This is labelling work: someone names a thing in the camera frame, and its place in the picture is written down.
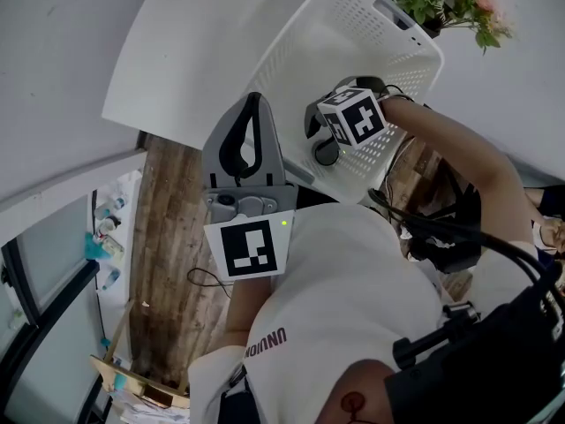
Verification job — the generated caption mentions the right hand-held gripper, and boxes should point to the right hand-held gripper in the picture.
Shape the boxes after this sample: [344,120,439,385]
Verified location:
[303,76,390,150]

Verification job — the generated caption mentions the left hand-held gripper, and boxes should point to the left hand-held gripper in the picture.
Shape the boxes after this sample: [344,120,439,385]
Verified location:
[201,91,300,282]

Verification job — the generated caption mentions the white perforated plastic basket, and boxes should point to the white perforated plastic basket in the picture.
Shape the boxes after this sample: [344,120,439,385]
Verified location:
[245,0,445,206]

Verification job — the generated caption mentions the person's left forearm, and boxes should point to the person's left forearm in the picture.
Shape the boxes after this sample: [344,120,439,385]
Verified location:
[224,276,275,348]

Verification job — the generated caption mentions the person's right forearm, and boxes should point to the person's right forearm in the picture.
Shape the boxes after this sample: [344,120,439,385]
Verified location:
[381,96,538,246]

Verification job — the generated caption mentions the person's black trousers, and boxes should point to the person's black trousers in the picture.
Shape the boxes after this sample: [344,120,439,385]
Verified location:
[295,187,341,211]

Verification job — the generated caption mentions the white window sill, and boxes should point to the white window sill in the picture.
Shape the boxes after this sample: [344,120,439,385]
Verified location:
[90,170,145,366]

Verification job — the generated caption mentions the clear plastic bottle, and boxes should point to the clear plastic bottle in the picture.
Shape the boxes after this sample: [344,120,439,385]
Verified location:
[94,196,127,220]

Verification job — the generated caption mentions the person's white shirt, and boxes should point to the person's white shirt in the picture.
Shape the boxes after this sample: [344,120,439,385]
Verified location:
[187,202,542,424]

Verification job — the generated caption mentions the pale flat packet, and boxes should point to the pale flat packet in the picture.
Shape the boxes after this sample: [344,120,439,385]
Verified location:
[101,234,125,262]

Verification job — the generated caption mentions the teal cloth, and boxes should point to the teal cloth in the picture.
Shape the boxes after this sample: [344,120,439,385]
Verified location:
[84,231,109,262]

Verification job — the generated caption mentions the wooden stool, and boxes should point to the wooden stool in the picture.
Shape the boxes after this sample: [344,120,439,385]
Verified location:
[89,298,192,410]

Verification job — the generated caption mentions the person's bare chest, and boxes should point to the person's bare chest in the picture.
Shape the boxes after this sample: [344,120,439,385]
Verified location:
[315,359,398,424]

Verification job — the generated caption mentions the pile of white papers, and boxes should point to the pile of white papers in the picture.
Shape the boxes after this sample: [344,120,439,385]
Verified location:
[109,390,191,424]

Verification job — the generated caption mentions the black backpack device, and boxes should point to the black backpack device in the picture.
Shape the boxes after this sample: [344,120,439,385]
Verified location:
[383,258,565,424]

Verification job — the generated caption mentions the thin black floor cable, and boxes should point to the thin black floor cable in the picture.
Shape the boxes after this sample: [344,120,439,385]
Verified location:
[186,267,234,299]

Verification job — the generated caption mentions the thick black gripper cable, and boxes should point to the thick black gripper cable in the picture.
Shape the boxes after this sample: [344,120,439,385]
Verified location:
[368,187,561,282]

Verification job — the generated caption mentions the black strap bag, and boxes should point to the black strap bag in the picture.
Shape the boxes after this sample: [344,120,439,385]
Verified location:
[218,364,261,424]

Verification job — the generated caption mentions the black window frame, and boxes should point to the black window frame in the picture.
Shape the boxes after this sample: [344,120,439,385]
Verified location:
[0,234,102,424]

